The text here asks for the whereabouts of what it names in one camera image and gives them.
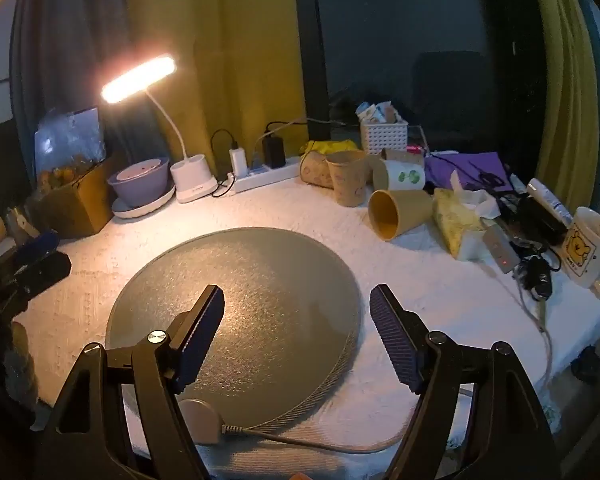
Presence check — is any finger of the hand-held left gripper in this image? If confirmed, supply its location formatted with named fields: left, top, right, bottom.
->
left=0, top=251, right=72, bottom=307
left=7, top=230, right=61, bottom=267

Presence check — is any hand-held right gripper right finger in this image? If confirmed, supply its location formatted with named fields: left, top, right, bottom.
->
left=369, top=284, right=563, bottom=480

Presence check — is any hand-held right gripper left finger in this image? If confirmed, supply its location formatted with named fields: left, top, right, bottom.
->
left=35, top=284, right=226, bottom=480

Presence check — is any plain yellow cup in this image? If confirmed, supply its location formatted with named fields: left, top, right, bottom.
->
left=368, top=187, right=436, bottom=242

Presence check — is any white cup green print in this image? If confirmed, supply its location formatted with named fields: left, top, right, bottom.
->
left=372, top=159, right=427, bottom=192

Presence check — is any tall tan paper cup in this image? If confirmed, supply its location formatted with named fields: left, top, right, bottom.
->
left=326, top=150, right=370, bottom=207

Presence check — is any patterned tan paper cup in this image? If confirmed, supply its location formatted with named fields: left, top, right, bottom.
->
left=300, top=151, right=333, bottom=186

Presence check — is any brown cardboard box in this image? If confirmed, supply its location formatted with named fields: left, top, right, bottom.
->
left=32, top=152, right=126, bottom=239

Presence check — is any round grey placemat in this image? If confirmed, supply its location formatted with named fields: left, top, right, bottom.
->
left=105, top=227, right=363, bottom=433

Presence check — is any white power adapter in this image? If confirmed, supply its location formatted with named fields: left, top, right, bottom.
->
left=177, top=398, right=226, bottom=445

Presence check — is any white plate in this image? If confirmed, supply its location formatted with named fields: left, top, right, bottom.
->
left=112, top=183, right=177, bottom=220

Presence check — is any blue plastic bag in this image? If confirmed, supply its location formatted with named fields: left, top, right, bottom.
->
left=34, top=106, right=107, bottom=181

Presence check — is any purple bowl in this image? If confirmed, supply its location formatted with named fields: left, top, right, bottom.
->
left=107, top=156, right=172, bottom=208

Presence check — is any yellow tissue pack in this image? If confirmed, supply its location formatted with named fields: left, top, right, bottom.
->
left=432, top=187, right=488, bottom=259

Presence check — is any white textured tablecloth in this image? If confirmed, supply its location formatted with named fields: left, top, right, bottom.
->
left=10, top=180, right=600, bottom=480

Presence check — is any white desk lamp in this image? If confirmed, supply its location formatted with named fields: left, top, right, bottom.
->
left=101, top=55, right=222, bottom=204

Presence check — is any black key bunch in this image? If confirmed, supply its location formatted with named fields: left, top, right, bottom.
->
left=512, top=255, right=553, bottom=303

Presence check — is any white tissue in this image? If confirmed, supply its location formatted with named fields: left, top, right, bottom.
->
left=450, top=170, right=501, bottom=218

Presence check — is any purple cloth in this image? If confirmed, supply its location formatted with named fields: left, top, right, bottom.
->
left=424, top=151, right=515, bottom=193

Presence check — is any white power strip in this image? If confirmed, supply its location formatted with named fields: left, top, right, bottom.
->
left=228, top=156, right=303, bottom=194

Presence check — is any white charger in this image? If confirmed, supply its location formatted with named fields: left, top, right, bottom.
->
left=229, top=147, right=249, bottom=178

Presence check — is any black case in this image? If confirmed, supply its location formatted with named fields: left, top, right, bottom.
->
left=500, top=195, right=568, bottom=248

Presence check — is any black charger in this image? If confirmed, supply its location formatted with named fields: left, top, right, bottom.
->
left=262, top=135, right=287, bottom=169

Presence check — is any white plastic basket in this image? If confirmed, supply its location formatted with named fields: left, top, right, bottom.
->
left=360, top=119, right=410, bottom=156

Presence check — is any yellow cloth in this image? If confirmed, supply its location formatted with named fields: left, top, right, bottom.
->
left=300, top=139, right=358, bottom=158

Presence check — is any grey curtain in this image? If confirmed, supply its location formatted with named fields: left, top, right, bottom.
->
left=10, top=0, right=181, bottom=171

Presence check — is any white tube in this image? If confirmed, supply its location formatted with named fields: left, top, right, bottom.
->
left=526, top=178, right=576, bottom=228

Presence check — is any cream bear print mug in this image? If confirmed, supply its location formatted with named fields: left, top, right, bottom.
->
left=560, top=206, right=600, bottom=302

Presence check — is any bunch of small packets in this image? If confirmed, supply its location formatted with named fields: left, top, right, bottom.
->
left=356, top=101, right=406, bottom=125

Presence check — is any yellow curtain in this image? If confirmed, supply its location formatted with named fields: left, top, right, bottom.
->
left=525, top=0, right=600, bottom=211
left=125, top=0, right=308, bottom=176

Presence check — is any black charger cable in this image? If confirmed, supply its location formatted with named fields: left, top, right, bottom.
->
left=210, top=129, right=238, bottom=198

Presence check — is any thin black cable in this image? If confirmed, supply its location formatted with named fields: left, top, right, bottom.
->
left=265, top=117, right=346, bottom=141

